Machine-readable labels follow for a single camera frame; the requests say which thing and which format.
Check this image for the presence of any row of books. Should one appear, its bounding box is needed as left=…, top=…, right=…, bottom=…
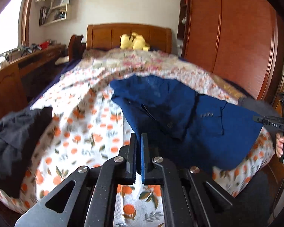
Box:
left=40, top=6, right=65, bottom=24

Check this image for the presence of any white box wall shelf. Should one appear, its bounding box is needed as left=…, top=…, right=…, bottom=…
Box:
left=39, top=3, right=69, bottom=26

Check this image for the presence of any yellow plush toy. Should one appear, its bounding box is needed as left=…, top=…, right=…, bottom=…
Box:
left=120, top=32, right=151, bottom=51

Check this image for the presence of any white cloth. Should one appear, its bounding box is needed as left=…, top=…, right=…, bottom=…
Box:
left=55, top=55, right=69, bottom=65

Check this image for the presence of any wooden louvred wardrobe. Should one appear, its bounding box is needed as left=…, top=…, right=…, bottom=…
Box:
left=177, top=0, right=284, bottom=104

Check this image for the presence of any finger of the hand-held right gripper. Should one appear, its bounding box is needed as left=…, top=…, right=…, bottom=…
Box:
left=253, top=115, right=268, bottom=124

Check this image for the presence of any golden brown patterned blanket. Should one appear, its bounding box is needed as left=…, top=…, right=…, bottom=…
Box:
left=213, top=76, right=242, bottom=100

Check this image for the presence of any white paper bag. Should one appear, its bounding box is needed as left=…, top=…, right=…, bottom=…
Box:
left=51, top=0, right=70, bottom=9

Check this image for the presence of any dark grey garment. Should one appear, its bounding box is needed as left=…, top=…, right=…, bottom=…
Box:
left=238, top=96, right=282, bottom=120

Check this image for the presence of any pink floral blanket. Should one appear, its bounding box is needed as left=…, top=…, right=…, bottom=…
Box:
left=82, top=47, right=213, bottom=95

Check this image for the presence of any wooden bed headboard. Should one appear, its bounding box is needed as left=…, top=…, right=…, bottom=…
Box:
left=86, top=23, right=173, bottom=52

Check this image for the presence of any black gadget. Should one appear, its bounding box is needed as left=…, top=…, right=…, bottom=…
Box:
left=21, top=44, right=42, bottom=55

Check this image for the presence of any person's right hand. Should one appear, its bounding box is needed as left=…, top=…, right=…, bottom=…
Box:
left=275, top=133, right=284, bottom=158

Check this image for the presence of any black garment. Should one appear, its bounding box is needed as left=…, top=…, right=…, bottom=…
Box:
left=0, top=106, right=53, bottom=198

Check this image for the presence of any dark wooden chair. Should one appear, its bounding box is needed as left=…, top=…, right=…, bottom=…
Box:
left=68, top=34, right=86, bottom=62

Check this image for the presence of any wood framed window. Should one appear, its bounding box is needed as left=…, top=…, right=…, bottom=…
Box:
left=0, top=0, right=31, bottom=59

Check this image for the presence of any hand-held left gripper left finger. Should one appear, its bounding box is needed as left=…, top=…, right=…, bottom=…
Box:
left=14, top=132, right=138, bottom=227

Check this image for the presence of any navy blue blazer jacket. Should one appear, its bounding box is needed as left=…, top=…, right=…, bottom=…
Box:
left=110, top=74, right=263, bottom=171

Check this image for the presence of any long wooden desk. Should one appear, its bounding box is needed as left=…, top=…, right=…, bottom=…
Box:
left=0, top=44, right=67, bottom=128

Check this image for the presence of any orange fruit print bedsheet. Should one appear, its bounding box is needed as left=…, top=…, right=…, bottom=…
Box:
left=0, top=59, right=275, bottom=227

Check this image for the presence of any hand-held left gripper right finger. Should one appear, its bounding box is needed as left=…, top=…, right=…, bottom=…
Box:
left=141, top=132, right=235, bottom=227

